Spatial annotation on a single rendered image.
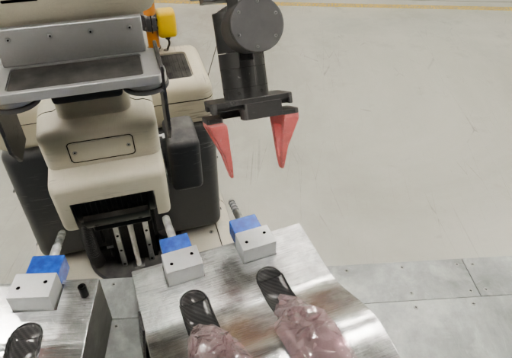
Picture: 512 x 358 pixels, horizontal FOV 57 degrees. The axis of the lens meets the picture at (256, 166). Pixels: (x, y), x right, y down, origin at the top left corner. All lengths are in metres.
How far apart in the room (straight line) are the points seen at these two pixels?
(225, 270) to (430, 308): 0.30
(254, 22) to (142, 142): 0.50
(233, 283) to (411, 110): 2.17
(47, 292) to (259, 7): 0.41
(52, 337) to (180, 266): 0.17
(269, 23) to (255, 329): 0.35
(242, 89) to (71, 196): 0.50
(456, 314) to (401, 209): 1.34
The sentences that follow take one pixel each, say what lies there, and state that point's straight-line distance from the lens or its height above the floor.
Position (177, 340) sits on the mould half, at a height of 0.86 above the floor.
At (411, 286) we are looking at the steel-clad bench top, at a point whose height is 0.80.
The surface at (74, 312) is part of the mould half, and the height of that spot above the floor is 0.89.
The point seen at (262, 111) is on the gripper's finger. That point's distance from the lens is 0.58.
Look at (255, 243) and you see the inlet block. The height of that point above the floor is 0.88.
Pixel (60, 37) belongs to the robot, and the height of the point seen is 1.08.
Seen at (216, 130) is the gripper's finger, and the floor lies 1.06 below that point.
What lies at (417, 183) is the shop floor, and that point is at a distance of 2.23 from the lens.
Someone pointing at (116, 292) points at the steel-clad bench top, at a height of 0.80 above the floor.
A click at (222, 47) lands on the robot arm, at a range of 0.58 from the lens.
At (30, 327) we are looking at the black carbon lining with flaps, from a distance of 0.65.
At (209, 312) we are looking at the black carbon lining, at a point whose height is 0.85.
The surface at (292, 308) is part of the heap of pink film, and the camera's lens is 0.60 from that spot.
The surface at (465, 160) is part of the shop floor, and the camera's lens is 2.45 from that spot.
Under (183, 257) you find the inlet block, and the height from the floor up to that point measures 0.88.
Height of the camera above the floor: 1.39
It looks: 39 degrees down
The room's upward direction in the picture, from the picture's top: straight up
